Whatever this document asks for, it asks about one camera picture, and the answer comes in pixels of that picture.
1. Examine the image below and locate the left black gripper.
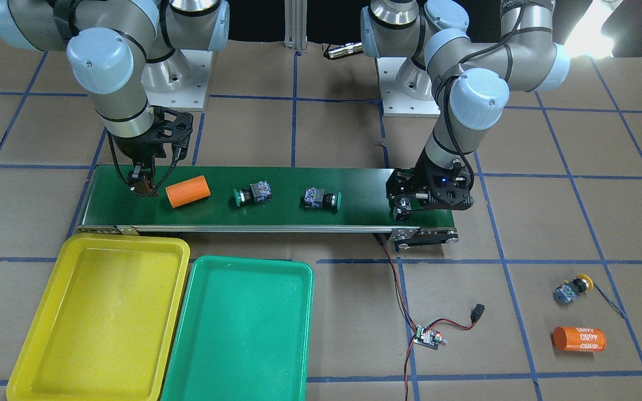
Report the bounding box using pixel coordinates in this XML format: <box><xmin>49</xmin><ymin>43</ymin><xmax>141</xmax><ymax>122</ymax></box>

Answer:
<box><xmin>385</xmin><ymin>158</ymin><xmax>474</xmax><ymax>222</ymax></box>

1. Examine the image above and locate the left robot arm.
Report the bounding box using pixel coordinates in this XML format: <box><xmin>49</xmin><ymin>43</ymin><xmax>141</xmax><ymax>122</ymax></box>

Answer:
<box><xmin>360</xmin><ymin>1</ymin><xmax>570</xmax><ymax>221</ymax></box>

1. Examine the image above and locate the black barrel plug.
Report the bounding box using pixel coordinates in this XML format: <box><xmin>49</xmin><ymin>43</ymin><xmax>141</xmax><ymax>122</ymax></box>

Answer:
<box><xmin>470</xmin><ymin>303</ymin><xmax>485</xmax><ymax>325</ymax></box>

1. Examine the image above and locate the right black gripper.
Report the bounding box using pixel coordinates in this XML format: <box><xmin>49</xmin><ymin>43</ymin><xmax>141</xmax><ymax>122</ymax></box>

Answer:
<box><xmin>110</xmin><ymin>106</ymin><xmax>194</xmax><ymax>197</ymax></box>

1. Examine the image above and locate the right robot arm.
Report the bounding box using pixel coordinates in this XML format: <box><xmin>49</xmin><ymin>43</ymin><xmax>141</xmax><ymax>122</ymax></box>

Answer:
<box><xmin>0</xmin><ymin>1</ymin><xmax>230</xmax><ymax>197</ymax></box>

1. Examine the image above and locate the small green controller board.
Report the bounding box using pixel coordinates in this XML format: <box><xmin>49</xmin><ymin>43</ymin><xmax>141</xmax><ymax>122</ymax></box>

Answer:
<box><xmin>412</xmin><ymin>325</ymin><xmax>448</xmax><ymax>350</ymax></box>

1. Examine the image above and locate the green plastic tray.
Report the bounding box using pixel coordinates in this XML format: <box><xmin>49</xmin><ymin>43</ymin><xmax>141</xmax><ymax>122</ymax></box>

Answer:
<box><xmin>160</xmin><ymin>255</ymin><xmax>314</xmax><ymax>400</ymax></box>

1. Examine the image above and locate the yellow plastic tray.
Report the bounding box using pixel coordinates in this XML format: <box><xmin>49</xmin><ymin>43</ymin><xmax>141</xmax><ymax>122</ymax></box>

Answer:
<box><xmin>7</xmin><ymin>233</ymin><xmax>189</xmax><ymax>400</ymax></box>

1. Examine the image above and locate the orange cylinder with 4680 label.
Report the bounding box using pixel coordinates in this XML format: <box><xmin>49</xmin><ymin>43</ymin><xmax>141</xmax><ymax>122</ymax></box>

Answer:
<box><xmin>551</xmin><ymin>326</ymin><xmax>606</xmax><ymax>353</ymax></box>

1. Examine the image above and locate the yellow push button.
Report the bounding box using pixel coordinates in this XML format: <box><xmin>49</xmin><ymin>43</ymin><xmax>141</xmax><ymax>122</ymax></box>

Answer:
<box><xmin>552</xmin><ymin>274</ymin><xmax>595</xmax><ymax>305</ymax></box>

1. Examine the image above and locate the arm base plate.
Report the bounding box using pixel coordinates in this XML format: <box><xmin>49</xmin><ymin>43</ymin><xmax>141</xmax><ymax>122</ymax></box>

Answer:
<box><xmin>141</xmin><ymin>49</ymin><xmax>216</xmax><ymax>111</ymax></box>
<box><xmin>376</xmin><ymin>57</ymin><xmax>441</xmax><ymax>118</ymax></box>

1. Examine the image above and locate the green push button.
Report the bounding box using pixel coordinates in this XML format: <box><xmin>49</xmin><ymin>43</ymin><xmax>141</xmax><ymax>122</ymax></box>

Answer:
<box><xmin>301</xmin><ymin>187</ymin><xmax>342</xmax><ymax>211</ymax></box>
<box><xmin>234</xmin><ymin>180</ymin><xmax>273</xmax><ymax>207</ymax></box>

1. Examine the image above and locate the plain orange cylinder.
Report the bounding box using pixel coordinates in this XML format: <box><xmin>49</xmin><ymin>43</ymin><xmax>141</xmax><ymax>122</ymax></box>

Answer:
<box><xmin>165</xmin><ymin>175</ymin><xmax>211</xmax><ymax>208</ymax></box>

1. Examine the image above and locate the aluminium frame post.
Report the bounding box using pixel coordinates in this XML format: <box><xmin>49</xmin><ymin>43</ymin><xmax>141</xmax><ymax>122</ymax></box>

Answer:
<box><xmin>283</xmin><ymin>0</ymin><xmax>308</xmax><ymax>52</ymax></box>

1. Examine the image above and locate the green conveyor belt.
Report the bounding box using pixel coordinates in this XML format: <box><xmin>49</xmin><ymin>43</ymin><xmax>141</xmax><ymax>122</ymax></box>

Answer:
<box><xmin>76</xmin><ymin>165</ymin><xmax>458</xmax><ymax>248</ymax></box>

